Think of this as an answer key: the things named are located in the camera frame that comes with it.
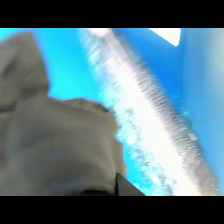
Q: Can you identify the grey shirt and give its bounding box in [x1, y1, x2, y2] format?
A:
[0, 32, 128, 197]

